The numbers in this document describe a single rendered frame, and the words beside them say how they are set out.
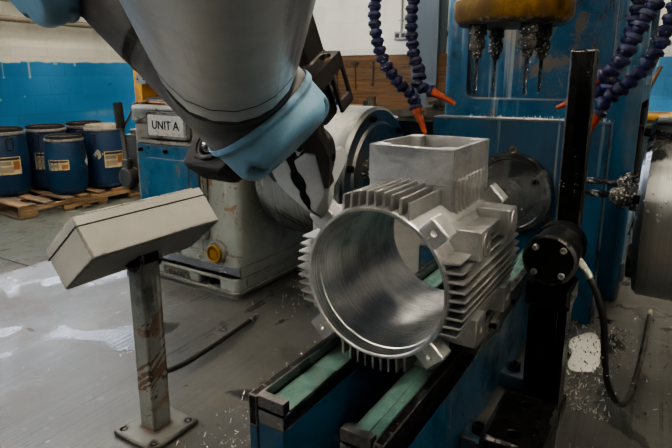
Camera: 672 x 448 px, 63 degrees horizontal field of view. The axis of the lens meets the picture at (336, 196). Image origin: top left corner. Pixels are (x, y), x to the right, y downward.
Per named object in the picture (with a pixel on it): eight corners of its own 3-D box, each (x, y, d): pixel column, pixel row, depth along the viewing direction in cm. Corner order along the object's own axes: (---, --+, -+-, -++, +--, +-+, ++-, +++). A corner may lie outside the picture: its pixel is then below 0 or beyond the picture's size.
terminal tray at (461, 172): (409, 187, 73) (411, 133, 71) (488, 197, 67) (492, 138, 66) (365, 205, 63) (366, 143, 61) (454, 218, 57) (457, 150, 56)
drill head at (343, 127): (280, 206, 129) (277, 99, 124) (423, 229, 110) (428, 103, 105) (202, 231, 108) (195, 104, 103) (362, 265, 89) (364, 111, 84)
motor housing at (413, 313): (379, 289, 78) (382, 157, 74) (514, 320, 68) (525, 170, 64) (297, 346, 62) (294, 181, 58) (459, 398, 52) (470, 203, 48)
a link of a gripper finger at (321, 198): (366, 189, 58) (344, 115, 52) (341, 227, 54) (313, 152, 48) (341, 185, 59) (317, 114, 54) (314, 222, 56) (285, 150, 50)
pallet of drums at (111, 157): (97, 186, 606) (91, 119, 590) (142, 195, 561) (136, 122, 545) (-21, 207, 510) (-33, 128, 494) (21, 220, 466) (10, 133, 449)
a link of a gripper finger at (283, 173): (341, 185, 59) (317, 114, 54) (315, 222, 56) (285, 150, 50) (317, 182, 61) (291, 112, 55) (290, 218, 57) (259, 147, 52)
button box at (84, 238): (190, 247, 70) (170, 213, 71) (220, 219, 66) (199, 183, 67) (64, 291, 56) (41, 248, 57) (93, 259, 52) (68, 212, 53)
